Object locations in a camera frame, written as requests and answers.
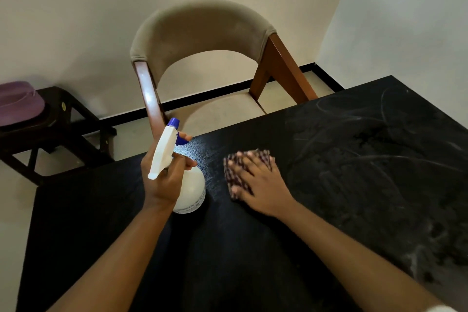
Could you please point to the person's left hand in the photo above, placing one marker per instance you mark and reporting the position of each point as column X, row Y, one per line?
column 161, row 189

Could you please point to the person's right hand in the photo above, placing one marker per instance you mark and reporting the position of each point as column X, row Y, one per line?
column 265, row 191

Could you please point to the person's right thumb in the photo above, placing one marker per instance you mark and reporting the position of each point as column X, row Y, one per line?
column 241, row 193

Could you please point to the person's right little finger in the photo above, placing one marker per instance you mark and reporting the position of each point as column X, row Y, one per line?
column 274, row 167

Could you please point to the person's left thumb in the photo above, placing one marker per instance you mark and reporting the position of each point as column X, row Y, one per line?
column 184, row 163

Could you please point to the person's right middle finger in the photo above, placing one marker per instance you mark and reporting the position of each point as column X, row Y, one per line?
column 248, row 162

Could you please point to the checkered cleaning cloth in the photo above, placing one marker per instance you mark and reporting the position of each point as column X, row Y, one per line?
column 232, row 180

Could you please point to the white spray bottle blue nozzle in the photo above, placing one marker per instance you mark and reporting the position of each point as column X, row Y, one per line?
column 192, row 191

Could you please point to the person's right forearm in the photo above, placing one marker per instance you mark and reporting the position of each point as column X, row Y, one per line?
column 351, row 260

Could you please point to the person's left forearm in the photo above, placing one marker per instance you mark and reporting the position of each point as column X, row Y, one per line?
column 117, row 260

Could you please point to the dark wooden stool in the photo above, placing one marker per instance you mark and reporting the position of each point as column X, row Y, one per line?
column 69, row 132

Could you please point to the beige upholstered wooden chair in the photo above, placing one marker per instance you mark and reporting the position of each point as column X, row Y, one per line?
column 197, row 30

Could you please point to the purple cushion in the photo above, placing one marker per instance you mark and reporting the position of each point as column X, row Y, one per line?
column 18, row 103

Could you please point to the white sleeve cuff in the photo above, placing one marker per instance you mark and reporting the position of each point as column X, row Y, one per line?
column 444, row 309

